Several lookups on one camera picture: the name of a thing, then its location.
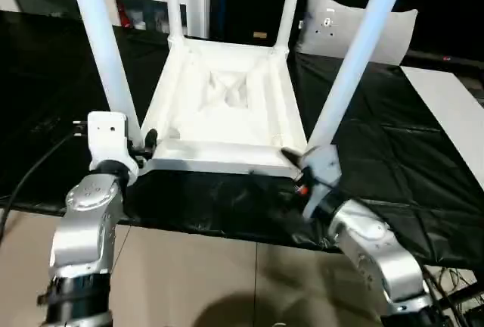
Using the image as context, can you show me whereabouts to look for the white plastic table leg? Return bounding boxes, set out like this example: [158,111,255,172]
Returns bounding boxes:
[162,0,186,46]
[274,0,306,54]
[67,0,141,135]
[308,0,414,154]

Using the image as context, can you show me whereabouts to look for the black table mat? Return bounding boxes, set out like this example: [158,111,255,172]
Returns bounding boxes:
[0,11,484,269]

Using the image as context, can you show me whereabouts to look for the grey cushion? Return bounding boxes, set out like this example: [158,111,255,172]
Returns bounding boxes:
[294,0,420,66]

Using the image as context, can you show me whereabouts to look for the black stand bar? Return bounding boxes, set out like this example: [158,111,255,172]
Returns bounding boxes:
[430,283,484,310]

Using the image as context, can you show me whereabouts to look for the loose floor cables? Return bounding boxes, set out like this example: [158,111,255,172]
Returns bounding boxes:
[423,264,484,327]

